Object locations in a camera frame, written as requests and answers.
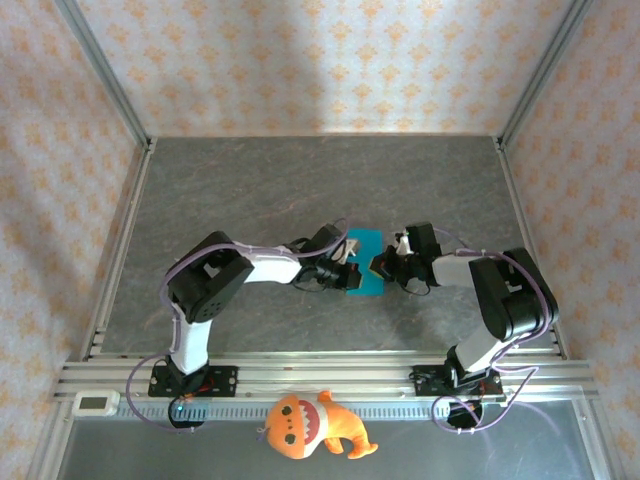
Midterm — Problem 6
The aluminium table side rail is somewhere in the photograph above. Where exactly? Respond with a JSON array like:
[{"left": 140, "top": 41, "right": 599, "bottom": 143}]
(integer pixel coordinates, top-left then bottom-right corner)
[
  {"left": 493, "top": 135, "right": 571, "bottom": 361},
  {"left": 79, "top": 138, "right": 159, "bottom": 361}
]

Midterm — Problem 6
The blue cloth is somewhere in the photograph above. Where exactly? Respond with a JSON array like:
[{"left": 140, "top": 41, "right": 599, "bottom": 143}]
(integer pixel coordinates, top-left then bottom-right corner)
[{"left": 344, "top": 228, "right": 386, "bottom": 297}]

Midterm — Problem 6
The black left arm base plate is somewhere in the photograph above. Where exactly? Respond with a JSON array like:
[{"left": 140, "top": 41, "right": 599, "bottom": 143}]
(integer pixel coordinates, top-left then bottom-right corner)
[{"left": 148, "top": 365, "right": 239, "bottom": 399}]

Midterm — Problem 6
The black round cable port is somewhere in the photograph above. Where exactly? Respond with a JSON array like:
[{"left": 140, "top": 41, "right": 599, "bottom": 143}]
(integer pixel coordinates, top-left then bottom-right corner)
[
  {"left": 446, "top": 399, "right": 485, "bottom": 432},
  {"left": 167, "top": 397, "right": 207, "bottom": 432}
]

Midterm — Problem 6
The small white display device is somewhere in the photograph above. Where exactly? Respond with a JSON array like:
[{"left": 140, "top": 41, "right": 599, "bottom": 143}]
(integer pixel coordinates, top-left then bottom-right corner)
[{"left": 71, "top": 390, "right": 121, "bottom": 417}]

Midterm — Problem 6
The aluminium frame leg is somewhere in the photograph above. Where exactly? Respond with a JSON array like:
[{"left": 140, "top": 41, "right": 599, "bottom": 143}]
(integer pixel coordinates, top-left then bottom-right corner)
[
  {"left": 24, "top": 399, "right": 76, "bottom": 480},
  {"left": 569, "top": 398, "right": 629, "bottom": 480}
]

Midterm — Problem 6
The orange shark plush toy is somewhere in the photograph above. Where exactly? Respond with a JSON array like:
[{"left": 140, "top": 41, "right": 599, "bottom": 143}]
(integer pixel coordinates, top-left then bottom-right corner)
[{"left": 255, "top": 389, "right": 380, "bottom": 461}]

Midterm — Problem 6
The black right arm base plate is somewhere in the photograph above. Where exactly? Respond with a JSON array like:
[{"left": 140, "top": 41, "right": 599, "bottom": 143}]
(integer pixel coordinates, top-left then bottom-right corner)
[{"left": 410, "top": 364, "right": 505, "bottom": 400}]

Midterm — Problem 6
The aluminium mounting rail beam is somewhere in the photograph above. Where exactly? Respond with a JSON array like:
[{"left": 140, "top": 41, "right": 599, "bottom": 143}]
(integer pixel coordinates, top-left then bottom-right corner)
[{"left": 52, "top": 351, "right": 599, "bottom": 404}]

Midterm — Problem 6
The aluminium frame post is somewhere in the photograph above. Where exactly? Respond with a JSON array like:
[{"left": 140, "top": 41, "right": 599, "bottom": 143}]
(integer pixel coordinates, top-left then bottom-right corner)
[
  {"left": 53, "top": 0, "right": 154, "bottom": 151},
  {"left": 492, "top": 0, "right": 599, "bottom": 151}
]

